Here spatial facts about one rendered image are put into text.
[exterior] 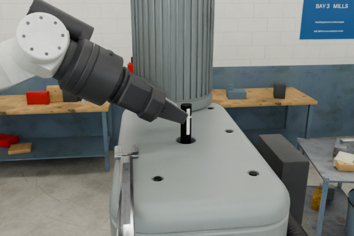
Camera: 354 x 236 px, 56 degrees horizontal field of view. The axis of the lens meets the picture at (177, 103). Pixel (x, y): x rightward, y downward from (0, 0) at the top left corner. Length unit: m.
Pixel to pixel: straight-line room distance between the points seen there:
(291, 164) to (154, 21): 0.52
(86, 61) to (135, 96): 0.09
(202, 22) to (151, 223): 0.47
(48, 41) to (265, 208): 0.36
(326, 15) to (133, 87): 5.07
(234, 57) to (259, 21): 0.62
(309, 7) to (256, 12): 0.78
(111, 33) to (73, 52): 4.29
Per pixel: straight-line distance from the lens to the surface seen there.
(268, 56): 5.19
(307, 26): 5.37
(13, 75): 0.57
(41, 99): 4.53
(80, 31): 0.55
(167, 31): 0.73
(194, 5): 0.74
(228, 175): 0.51
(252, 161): 0.56
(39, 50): 0.48
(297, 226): 0.58
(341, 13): 5.61
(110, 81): 0.51
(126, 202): 0.44
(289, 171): 0.97
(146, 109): 0.52
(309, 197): 3.60
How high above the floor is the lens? 2.14
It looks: 17 degrees down
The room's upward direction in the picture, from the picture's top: straight up
